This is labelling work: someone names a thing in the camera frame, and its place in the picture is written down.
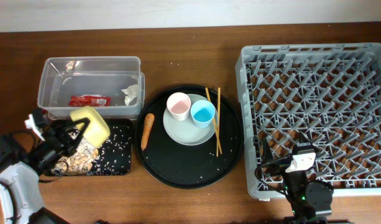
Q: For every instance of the clear plastic bin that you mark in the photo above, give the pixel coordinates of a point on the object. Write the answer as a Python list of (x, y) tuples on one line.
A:
[(64, 77)]

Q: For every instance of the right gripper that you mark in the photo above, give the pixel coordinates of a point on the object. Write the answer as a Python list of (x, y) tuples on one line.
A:
[(267, 154)]

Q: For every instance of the grey plate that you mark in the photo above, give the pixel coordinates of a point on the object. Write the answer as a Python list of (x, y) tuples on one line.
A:
[(185, 132)]

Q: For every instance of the red snack wrapper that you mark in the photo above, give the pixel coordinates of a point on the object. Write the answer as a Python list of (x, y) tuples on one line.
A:
[(89, 100)]

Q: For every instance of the blue cup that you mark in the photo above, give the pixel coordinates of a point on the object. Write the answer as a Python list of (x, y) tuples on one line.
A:
[(202, 113)]

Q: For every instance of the yellow bowl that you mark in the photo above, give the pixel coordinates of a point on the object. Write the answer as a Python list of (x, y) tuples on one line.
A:
[(97, 131)]

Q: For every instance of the pink cup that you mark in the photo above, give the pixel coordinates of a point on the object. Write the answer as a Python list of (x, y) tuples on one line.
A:
[(179, 104)]

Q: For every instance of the white tissue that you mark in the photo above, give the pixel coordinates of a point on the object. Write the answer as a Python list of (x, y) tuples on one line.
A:
[(130, 93)]

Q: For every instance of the round black serving tray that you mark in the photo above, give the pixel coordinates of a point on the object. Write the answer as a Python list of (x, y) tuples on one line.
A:
[(189, 167)]

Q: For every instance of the orange carrot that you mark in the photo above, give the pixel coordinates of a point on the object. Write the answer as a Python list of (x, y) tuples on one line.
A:
[(148, 123)]

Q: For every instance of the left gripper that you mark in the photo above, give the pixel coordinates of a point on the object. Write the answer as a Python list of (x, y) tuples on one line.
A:
[(57, 147)]

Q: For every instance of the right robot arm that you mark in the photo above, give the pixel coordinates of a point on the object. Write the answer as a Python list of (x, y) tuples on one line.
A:
[(310, 200)]

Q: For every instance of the wooden chopstick left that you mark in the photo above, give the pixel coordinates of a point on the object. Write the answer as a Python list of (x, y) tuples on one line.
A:
[(215, 121)]

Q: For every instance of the black rectangular tray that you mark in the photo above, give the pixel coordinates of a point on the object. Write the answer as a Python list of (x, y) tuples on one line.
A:
[(115, 155)]

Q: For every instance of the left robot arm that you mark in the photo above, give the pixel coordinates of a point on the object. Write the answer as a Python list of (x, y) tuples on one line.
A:
[(20, 171)]

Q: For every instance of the grey dishwasher rack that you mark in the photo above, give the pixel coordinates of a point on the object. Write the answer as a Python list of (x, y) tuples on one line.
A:
[(329, 92)]

